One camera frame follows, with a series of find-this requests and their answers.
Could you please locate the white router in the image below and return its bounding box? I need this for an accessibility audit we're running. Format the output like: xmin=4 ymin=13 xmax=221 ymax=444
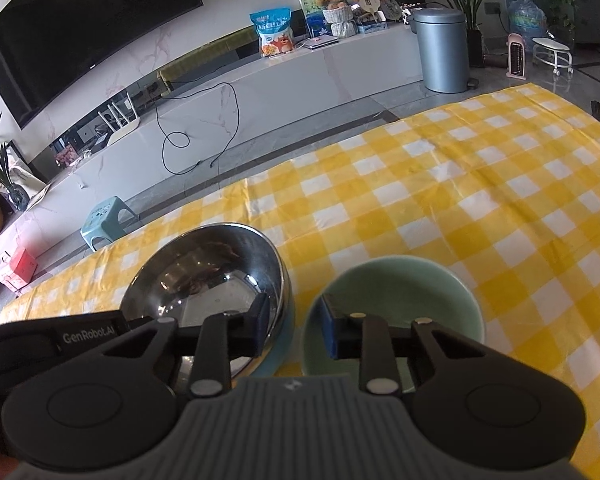
xmin=97 ymin=97 xmax=141 ymax=146

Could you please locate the grey pedal trash can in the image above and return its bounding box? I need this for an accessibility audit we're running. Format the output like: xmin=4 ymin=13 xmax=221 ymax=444
xmin=411 ymin=8 xmax=477 ymax=94

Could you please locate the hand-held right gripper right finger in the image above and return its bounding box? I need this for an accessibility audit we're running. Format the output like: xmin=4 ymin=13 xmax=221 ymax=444
xmin=320 ymin=293 xmax=482 ymax=395

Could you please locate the black cable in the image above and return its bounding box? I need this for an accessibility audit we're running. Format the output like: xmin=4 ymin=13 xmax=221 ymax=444
xmin=155 ymin=81 xmax=241 ymax=176

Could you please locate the green ceramic bowl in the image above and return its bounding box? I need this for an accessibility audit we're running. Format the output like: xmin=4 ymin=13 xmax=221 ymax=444
xmin=300 ymin=255 xmax=487 ymax=394

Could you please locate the red box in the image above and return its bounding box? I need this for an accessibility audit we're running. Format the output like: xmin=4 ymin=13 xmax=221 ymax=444
xmin=0 ymin=246 xmax=39 ymax=291

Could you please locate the teddy bear in basket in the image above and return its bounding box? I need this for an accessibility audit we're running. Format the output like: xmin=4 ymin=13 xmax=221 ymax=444
xmin=321 ymin=5 xmax=357 ymax=37

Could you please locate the stainless steel bowl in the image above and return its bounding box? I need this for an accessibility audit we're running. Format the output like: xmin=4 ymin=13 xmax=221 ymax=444
xmin=120 ymin=222 xmax=297 ymax=392

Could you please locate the blue water bottle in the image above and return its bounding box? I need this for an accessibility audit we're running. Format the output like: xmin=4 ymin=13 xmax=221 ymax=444
xmin=508 ymin=0 xmax=549 ymax=42

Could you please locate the teal plastic stool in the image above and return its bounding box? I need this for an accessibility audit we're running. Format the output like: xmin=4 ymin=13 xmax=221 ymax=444
xmin=80 ymin=196 xmax=140 ymax=254

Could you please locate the black wall television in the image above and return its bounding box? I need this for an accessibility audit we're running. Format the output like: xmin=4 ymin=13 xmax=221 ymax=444
xmin=0 ymin=0 xmax=204 ymax=129

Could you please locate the blue snack bag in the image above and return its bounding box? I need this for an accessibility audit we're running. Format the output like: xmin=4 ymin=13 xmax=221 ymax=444
xmin=250 ymin=6 xmax=296 ymax=59

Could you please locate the tall potted plant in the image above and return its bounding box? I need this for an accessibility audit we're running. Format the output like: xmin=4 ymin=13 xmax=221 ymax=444
xmin=405 ymin=0 xmax=507 ymax=69

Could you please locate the white oval rolling stool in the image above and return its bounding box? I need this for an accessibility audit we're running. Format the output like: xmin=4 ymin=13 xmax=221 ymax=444
xmin=532 ymin=37 xmax=576 ymax=77

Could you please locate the pink space heater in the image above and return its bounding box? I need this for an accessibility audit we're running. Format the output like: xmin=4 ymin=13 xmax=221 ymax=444
xmin=505 ymin=33 xmax=531 ymax=80

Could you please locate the black picture frame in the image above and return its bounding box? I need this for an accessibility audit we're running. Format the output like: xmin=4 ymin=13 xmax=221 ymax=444
xmin=4 ymin=140 xmax=52 ymax=212

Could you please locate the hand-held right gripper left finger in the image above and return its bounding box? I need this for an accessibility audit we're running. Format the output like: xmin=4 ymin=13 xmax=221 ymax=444
xmin=124 ymin=293 xmax=272 ymax=397

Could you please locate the yellow checked tablecloth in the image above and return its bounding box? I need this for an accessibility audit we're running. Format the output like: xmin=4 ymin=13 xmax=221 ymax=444
xmin=0 ymin=82 xmax=600 ymax=480

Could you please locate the white television cabinet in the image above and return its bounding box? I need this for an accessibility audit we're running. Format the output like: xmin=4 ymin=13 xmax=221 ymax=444
xmin=0 ymin=24 xmax=427 ymax=302

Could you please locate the round paper hand fan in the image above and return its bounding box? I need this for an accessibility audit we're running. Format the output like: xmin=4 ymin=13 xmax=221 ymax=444
xmin=350 ymin=0 xmax=384 ymax=17

